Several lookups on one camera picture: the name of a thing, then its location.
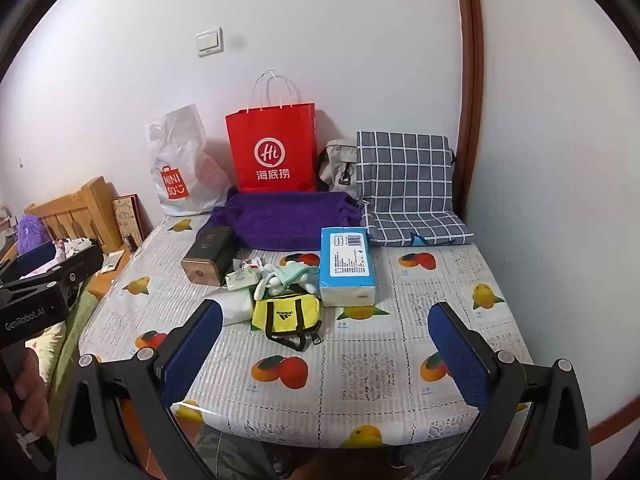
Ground fruit printed tablecloth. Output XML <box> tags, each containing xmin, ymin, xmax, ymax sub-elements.
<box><xmin>77</xmin><ymin>212</ymin><xmax>536</xmax><ymax>450</ymax></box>

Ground red paper bag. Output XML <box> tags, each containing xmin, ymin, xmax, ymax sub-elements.
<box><xmin>225</xmin><ymin>71</ymin><xmax>317</xmax><ymax>195</ymax></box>

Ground beige canvas bag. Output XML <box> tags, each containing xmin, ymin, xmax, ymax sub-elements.
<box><xmin>318</xmin><ymin>140</ymin><xmax>360</xmax><ymax>196</ymax></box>

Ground brown patterned box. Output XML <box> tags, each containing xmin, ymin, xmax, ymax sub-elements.
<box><xmin>111</xmin><ymin>192</ymin><xmax>153</xmax><ymax>251</ymax></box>

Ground purple towel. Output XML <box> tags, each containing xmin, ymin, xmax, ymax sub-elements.
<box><xmin>206</xmin><ymin>187</ymin><xmax>362</xmax><ymax>252</ymax></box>

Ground person's left hand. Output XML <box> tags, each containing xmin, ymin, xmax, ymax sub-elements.
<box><xmin>14</xmin><ymin>347</ymin><xmax>51</xmax><ymax>437</ymax></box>

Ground purple fluffy item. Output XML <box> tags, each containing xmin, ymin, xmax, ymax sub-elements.
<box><xmin>17</xmin><ymin>214</ymin><xmax>51</xmax><ymax>256</ymax></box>

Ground brown wooden door frame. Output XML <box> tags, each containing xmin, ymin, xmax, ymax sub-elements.
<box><xmin>452</xmin><ymin>0</ymin><xmax>486</xmax><ymax>221</ymax></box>

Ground pale green cloth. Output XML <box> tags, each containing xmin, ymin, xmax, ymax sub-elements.
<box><xmin>277</xmin><ymin>263</ymin><xmax>311</xmax><ymax>286</ymax></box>

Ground white plastic shopping bag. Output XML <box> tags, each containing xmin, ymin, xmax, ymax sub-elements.
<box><xmin>145</xmin><ymin>104</ymin><xmax>232</xmax><ymax>217</ymax></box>

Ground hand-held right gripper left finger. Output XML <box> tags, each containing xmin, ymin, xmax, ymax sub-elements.
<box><xmin>56</xmin><ymin>298</ymin><xmax>224</xmax><ymax>480</ymax></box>

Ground dark green tin box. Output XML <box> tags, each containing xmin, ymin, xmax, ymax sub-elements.
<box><xmin>181</xmin><ymin>226</ymin><xmax>237</xmax><ymax>287</ymax></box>

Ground white sock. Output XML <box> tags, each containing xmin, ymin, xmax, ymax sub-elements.
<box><xmin>257</xmin><ymin>267</ymin><xmax>288</xmax><ymax>302</ymax></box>

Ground green floral bedsheet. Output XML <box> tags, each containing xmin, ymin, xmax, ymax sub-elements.
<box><xmin>25</xmin><ymin>287</ymin><xmax>101</xmax><ymax>396</ymax></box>

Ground wooden headboard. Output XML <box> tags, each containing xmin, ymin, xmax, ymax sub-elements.
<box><xmin>25</xmin><ymin>176</ymin><xmax>126</xmax><ymax>256</ymax></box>

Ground light green tissue pack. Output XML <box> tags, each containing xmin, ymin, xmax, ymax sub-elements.
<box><xmin>225</xmin><ymin>267</ymin><xmax>262</xmax><ymax>292</ymax></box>

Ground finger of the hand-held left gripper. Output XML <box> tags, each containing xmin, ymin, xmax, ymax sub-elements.
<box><xmin>30</xmin><ymin>246</ymin><xmax>104</xmax><ymax>306</ymax></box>
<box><xmin>0</xmin><ymin>241</ymin><xmax>56</xmax><ymax>283</ymax></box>

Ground blue tissue pack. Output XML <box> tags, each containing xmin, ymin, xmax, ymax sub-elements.
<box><xmin>319</xmin><ymin>226</ymin><xmax>379</xmax><ymax>307</ymax></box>

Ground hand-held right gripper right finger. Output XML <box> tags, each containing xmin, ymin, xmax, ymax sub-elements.
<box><xmin>427</xmin><ymin>301</ymin><xmax>592</xmax><ymax>480</ymax></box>

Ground person's camouflage trousers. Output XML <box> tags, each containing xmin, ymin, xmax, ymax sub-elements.
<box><xmin>192</xmin><ymin>422</ymin><xmax>441</xmax><ymax>480</ymax></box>

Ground small yellow duffel bag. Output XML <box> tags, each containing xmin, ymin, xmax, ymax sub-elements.
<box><xmin>251</xmin><ymin>292</ymin><xmax>323</xmax><ymax>352</ymax></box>

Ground white light switch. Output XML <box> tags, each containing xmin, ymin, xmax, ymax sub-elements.
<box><xmin>195</xmin><ymin>28</ymin><xmax>224</xmax><ymax>58</ymax></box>

